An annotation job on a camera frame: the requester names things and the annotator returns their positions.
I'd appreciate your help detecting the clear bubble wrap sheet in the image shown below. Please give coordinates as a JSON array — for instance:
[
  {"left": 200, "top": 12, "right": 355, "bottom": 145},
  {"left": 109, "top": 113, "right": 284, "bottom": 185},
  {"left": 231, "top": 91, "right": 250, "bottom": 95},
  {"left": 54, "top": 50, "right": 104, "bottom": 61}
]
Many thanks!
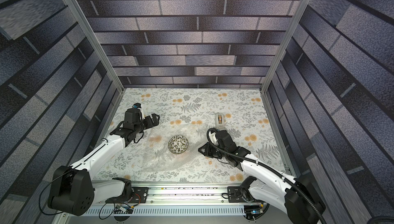
[{"left": 132, "top": 123, "right": 218, "bottom": 183}]

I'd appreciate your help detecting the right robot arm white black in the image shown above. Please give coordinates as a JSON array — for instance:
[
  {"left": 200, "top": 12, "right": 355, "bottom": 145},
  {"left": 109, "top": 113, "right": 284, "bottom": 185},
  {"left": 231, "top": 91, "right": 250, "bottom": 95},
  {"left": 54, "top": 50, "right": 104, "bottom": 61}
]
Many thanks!
[{"left": 198, "top": 128, "right": 326, "bottom": 224}]

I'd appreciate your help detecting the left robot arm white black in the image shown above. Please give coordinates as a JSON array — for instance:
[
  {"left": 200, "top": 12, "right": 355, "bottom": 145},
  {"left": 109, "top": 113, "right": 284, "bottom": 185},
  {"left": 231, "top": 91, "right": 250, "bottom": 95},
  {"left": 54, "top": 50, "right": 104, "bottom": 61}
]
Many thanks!
[{"left": 47, "top": 103, "right": 160, "bottom": 216}]

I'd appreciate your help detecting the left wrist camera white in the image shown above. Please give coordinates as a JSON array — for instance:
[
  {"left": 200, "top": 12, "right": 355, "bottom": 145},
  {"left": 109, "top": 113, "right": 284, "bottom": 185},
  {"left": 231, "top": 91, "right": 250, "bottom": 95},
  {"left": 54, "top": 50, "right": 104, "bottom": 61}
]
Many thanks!
[{"left": 132, "top": 103, "right": 145, "bottom": 117}]

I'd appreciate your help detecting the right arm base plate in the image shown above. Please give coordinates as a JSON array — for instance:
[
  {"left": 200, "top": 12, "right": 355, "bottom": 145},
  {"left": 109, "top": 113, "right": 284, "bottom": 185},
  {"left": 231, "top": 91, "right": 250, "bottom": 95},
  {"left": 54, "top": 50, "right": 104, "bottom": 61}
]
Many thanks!
[{"left": 227, "top": 187, "right": 255, "bottom": 203}]

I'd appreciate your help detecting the black corrugated cable conduit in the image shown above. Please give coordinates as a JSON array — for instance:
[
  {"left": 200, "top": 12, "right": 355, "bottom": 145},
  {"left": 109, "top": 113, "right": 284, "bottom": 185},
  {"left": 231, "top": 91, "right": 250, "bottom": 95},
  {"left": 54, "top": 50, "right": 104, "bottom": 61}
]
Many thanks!
[{"left": 206, "top": 128, "right": 327, "bottom": 224}]

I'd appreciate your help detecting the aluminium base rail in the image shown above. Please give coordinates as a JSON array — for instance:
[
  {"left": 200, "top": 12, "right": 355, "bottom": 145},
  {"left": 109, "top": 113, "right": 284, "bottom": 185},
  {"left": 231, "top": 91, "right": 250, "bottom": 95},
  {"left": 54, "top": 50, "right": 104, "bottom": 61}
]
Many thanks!
[{"left": 63, "top": 184, "right": 312, "bottom": 206}]

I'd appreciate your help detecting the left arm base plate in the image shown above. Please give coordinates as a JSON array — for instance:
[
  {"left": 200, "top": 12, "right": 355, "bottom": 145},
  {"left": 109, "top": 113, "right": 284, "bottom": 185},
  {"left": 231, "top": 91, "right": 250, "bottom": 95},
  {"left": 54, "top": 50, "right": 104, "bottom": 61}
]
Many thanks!
[{"left": 105, "top": 187, "right": 149, "bottom": 205}]

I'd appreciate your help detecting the right circuit board with wires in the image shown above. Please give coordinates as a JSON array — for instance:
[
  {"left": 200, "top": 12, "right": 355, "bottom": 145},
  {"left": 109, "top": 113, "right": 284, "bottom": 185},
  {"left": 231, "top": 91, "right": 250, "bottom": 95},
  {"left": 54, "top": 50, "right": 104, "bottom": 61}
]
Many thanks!
[{"left": 244, "top": 205, "right": 266, "bottom": 222}]

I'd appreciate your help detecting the circuit board with wires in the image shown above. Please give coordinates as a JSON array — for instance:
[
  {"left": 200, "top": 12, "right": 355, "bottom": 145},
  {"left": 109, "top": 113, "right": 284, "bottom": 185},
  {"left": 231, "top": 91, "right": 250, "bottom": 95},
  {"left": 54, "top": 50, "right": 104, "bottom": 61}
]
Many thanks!
[
  {"left": 98, "top": 203, "right": 138, "bottom": 219},
  {"left": 244, "top": 205, "right": 266, "bottom": 222}
]

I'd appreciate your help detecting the left circuit board with wires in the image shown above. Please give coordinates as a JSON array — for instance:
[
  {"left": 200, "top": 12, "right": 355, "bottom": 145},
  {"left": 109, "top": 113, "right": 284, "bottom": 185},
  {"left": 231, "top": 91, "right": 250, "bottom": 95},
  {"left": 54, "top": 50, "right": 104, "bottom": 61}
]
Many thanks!
[{"left": 98, "top": 203, "right": 138, "bottom": 219}]

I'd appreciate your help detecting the left aluminium frame post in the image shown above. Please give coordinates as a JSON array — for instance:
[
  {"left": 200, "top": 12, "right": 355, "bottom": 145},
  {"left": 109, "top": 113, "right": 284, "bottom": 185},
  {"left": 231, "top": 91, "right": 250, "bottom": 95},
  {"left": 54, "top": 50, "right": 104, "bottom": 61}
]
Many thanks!
[{"left": 65, "top": 0, "right": 124, "bottom": 94}]

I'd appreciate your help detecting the aluminium frame post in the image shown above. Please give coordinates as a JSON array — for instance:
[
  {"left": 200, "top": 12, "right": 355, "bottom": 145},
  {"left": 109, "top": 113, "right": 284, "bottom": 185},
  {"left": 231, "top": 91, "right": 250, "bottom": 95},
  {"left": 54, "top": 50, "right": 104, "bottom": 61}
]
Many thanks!
[
  {"left": 261, "top": 0, "right": 310, "bottom": 94},
  {"left": 65, "top": 0, "right": 124, "bottom": 94}
]

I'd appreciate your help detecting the right aluminium frame post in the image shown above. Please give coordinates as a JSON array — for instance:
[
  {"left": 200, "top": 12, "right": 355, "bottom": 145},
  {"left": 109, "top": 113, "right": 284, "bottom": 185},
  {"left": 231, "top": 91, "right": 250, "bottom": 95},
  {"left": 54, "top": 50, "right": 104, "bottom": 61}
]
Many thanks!
[{"left": 261, "top": 0, "right": 310, "bottom": 94}]

